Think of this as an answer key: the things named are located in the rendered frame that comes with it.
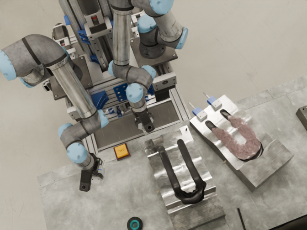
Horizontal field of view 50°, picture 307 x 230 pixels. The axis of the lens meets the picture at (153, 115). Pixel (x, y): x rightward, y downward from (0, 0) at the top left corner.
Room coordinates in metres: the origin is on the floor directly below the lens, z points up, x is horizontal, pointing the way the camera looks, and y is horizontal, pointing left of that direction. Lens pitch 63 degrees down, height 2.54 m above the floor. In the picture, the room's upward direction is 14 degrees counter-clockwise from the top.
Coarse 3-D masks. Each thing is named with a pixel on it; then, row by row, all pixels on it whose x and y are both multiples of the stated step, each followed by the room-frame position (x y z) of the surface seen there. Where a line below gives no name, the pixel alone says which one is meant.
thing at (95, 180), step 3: (102, 162) 0.62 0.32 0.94; (102, 165) 0.61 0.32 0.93; (93, 177) 0.55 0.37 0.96; (93, 180) 0.53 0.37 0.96; (96, 180) 0.53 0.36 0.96; (99, 180) 0.53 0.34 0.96; (102, 180) 0.53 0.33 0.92; (93, 183) 0.53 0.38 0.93; (96, 183) 0.52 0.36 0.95; (99, 183) 0.51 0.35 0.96; (102, 183) 0.52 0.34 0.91
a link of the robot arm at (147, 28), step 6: (144, 18) 1.20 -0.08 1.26; (150, 18) 1.18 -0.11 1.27; (138, 24) 1.17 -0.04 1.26; (144, 24) 1.16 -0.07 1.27; (150, 24) 1.14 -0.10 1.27; (156, 24) 1.13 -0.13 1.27; (138, 30) 1.16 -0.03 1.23; (144, 30) 1.13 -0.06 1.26; (150, 30) 1.12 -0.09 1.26; (156, 30) 1.11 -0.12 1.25; (144, 36) 1.13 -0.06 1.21; (150, 36) 1.11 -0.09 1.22; (156, 36) 1.10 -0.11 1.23; (144, 42) 1.14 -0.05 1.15; (150, 42) 1.12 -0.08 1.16; (156, 42) 1.10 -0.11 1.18
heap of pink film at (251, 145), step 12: (228, 120) 0.70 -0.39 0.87; (240, 120) 0.67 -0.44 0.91; (216, 132) 0.64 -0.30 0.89; (228, 132) 0.62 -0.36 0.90; (240, 132) 0.61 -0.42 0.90; (252, 132) 0.59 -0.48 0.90; (228, 144) 0.56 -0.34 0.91; (240, 144) 0.55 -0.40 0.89; (252, 144) 0.53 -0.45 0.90; (240, 156) 0.49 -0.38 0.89; (252, 156) 0.47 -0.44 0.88
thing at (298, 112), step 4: (300, 108) 0.67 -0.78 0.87; (304, 108) 0.66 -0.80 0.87; (296, 112) 0.67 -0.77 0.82; (300, 112) 0.65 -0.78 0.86; (304, 112) 0.64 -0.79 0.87; (300, 116) 0.64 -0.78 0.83; (304, 116) 0.62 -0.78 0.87; (300, 120) 0.62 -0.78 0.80; (304, 120) 0.60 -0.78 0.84; (304, 124) 0.59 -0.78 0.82
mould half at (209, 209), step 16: (144, 144) 0.68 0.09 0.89; (160, 144) 0.66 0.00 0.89; (176, 144) 0.64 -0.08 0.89; (192, 144) 0.61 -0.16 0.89; (160, 160) 0.57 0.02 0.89; (176, 160) 0.55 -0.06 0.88; (192, 160) 0.53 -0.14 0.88; (160, 176) 0.49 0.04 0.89; (176, 176) 0.46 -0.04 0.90; (208, 176) 0.42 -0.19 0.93; (160, 192) 0.40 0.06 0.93; (208, 192) 0.35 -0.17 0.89; (176, 208) 0.32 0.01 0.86; (192, 208) 0.30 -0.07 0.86; (208, 208) 0.28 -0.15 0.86; (176, 224) 0.25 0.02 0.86; (192, 224) 0.23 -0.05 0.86
